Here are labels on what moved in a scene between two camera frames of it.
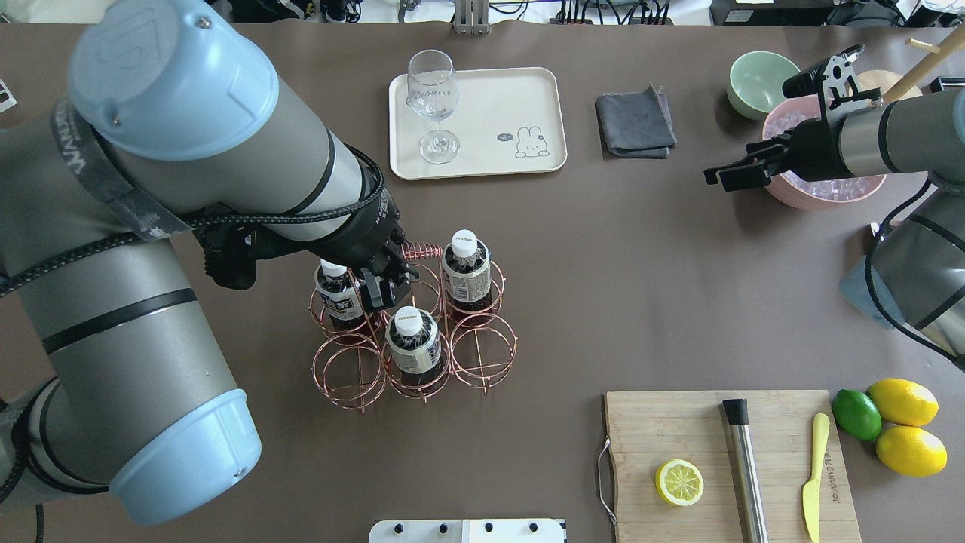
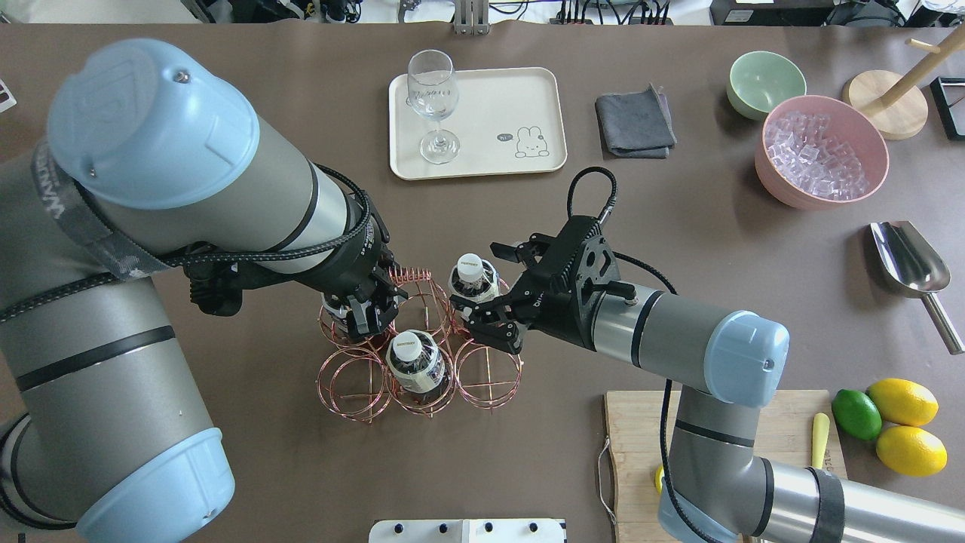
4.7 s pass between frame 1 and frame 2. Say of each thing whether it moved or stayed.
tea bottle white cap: moved
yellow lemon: stayed
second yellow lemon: stayed
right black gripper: moved
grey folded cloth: stayed
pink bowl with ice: stayed
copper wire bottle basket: moved
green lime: stayed
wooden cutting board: stayed
